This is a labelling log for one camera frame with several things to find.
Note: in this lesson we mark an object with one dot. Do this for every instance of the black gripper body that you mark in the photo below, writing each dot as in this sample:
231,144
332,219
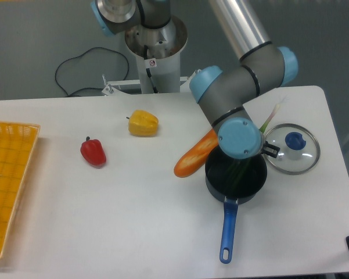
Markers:
270,150

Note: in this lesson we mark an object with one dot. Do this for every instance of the green onion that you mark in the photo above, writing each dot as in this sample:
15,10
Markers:
237,170

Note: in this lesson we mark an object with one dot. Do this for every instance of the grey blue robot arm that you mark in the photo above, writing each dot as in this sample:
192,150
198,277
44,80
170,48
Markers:
221,96

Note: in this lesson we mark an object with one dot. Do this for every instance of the glass lid blue knob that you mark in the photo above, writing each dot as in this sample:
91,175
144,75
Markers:
299,149

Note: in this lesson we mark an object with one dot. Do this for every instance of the orange baguette bread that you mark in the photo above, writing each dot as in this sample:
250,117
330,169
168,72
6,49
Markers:
193,160

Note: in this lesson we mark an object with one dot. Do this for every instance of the yellow bell pepper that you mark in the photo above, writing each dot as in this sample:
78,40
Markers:
142,124

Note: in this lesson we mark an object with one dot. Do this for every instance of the red bell pepper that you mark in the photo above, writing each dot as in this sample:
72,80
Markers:
92,151

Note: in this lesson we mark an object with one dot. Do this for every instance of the yellow woven basket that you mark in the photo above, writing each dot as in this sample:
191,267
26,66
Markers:
17,144

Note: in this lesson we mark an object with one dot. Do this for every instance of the dark pot blue handle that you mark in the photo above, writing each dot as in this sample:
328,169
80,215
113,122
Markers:
253,180

